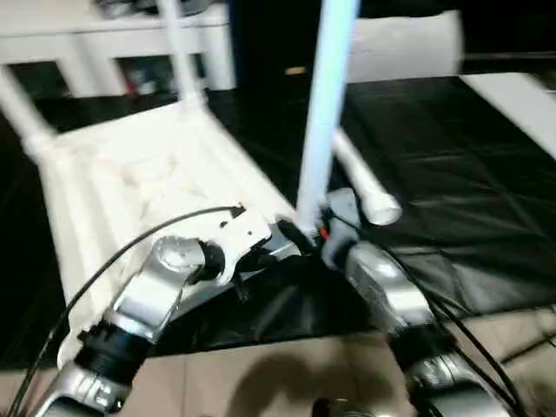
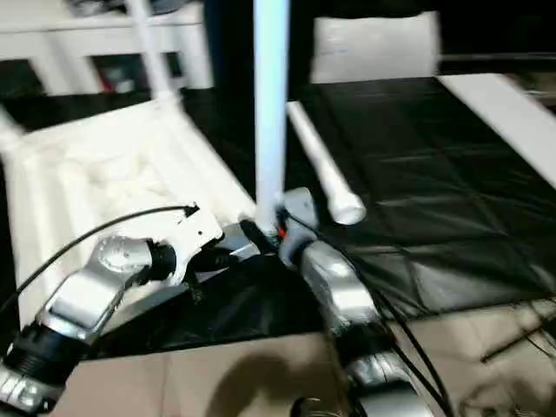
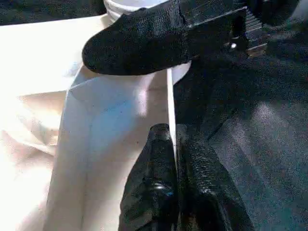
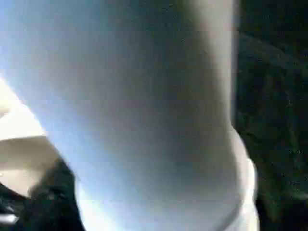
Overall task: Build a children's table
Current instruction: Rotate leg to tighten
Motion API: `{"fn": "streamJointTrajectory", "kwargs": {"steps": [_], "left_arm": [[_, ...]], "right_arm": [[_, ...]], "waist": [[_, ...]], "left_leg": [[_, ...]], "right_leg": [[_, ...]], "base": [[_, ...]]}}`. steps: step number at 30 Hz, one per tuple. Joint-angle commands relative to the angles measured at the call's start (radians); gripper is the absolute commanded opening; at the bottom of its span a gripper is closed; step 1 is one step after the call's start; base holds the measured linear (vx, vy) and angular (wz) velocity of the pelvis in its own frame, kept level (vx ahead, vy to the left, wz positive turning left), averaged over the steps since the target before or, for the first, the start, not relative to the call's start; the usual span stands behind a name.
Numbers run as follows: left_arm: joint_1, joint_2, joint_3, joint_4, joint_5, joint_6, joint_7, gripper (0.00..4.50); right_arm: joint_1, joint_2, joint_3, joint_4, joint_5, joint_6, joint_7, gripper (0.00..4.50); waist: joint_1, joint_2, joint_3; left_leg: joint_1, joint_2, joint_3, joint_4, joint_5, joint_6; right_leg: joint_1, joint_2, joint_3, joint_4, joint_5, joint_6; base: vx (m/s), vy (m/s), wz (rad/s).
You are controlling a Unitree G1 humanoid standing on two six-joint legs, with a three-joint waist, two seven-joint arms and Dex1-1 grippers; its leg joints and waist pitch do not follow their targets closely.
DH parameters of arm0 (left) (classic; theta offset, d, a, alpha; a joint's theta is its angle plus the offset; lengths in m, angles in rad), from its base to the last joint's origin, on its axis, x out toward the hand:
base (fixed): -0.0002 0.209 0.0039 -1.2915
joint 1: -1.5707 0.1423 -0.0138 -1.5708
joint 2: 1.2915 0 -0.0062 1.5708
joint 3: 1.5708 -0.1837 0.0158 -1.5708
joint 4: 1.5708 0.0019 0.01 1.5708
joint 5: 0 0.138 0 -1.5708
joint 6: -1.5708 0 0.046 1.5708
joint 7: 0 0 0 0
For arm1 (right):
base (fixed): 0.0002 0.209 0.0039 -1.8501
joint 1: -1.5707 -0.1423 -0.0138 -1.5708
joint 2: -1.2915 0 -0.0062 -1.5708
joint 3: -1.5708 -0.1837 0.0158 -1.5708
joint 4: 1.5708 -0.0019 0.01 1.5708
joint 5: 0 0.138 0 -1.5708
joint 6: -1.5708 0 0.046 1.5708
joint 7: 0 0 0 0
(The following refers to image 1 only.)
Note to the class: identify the white plastic table leg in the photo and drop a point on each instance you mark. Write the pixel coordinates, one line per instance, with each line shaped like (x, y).
(365, 178)
(26, 113)
(184, 56)
(326, 108)

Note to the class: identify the white plastic table top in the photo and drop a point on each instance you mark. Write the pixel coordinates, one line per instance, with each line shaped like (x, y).
(152, 174)

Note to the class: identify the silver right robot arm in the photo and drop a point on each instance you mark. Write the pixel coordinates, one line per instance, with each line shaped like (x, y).
(382, 282)

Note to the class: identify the black table mat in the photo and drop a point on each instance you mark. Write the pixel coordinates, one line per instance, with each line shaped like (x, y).
(456, 174)

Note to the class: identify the small gold label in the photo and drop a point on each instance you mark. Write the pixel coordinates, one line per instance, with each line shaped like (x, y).
(294, 70)

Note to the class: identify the black cabinet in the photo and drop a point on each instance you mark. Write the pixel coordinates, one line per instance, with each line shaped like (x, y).
(269, 39)

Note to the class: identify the white plastic seat panel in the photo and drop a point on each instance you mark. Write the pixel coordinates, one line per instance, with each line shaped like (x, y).
(404, 43)

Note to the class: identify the white flat board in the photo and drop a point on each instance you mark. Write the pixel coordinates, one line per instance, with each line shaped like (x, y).
(517, 108)

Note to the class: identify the white cabinet with glass doors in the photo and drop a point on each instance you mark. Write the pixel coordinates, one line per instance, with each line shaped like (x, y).
(108, 39)

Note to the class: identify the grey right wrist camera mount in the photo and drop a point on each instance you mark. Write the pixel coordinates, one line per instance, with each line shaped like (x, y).
(343, 213)

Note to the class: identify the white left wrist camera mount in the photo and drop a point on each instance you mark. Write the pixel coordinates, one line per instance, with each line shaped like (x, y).
(243, 230)

